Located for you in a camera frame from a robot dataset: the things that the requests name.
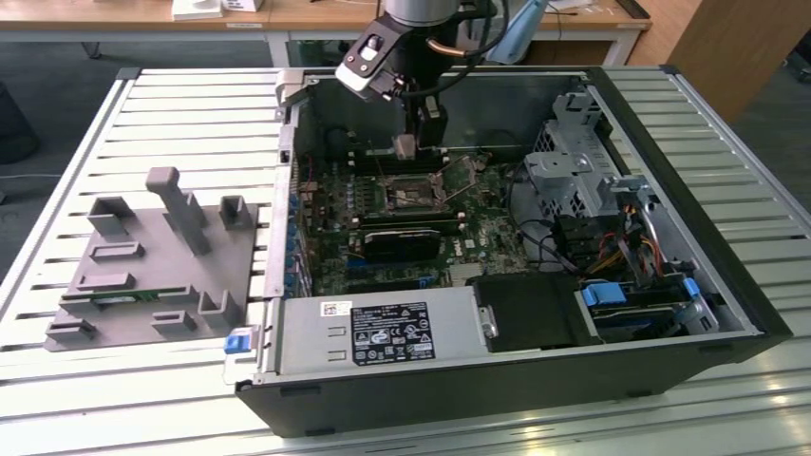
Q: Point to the wooden desk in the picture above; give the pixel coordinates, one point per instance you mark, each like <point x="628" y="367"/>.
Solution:
<point x="609" y="24"/>

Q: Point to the silver power supply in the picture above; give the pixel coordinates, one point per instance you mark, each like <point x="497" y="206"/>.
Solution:
<point x="305" y="332"/>

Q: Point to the thin metal locking lever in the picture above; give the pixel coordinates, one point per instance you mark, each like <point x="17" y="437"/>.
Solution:
<point x="377" y="164"/>

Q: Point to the black graphics card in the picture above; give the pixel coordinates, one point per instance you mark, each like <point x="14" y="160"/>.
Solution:
<point x="399" y="244"/>

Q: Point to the CPU socket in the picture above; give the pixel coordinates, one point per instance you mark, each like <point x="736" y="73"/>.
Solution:
<point x="409" y="195"/>

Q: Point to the green motherboard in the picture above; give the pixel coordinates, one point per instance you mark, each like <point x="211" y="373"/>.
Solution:
<point x="494" y="237"/>

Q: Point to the silver CPU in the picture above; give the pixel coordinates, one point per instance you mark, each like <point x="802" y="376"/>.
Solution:
<point x="406" y="147"/>

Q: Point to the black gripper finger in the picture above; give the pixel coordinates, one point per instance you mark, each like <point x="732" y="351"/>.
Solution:
<point x="411" y="119"/>
<point x="433" y="128"/>

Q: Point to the black RAM slot bank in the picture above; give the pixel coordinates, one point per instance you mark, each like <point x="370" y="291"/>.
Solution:
<point x="413" y="167"/>
<point x="406" y="222"/>

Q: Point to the black plastic shroud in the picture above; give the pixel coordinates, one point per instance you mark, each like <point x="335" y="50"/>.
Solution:
<point x="533" y="309"/>

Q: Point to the grey parts rack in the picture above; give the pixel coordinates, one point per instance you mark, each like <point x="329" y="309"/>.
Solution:
<point x="165" y="266"/>

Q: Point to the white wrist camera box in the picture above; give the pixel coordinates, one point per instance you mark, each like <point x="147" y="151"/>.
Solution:
<point x="367" y="62"/>

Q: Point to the silver drive cage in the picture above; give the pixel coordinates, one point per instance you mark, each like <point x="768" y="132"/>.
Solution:
<point x="570" y="166"/>

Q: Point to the green RAM stick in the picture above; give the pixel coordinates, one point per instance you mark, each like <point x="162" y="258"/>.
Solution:
<point x="149" y="293"/>

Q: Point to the wooden cabinet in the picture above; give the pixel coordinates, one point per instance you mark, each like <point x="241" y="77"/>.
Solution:
<point x="729" y="47"/>

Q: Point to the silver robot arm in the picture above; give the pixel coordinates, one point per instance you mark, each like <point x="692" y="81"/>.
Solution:
<point x="418" y="9"/>

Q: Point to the black PC case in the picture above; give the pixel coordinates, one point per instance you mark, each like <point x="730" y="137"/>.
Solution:
<point x="443" y="404"/>

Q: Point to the blue case latch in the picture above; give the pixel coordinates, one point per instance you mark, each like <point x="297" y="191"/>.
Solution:
<point x="235" y="343"/>

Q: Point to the blue disk carrier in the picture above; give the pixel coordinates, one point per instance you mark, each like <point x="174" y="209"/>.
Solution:
<point x="600" y="294"/>

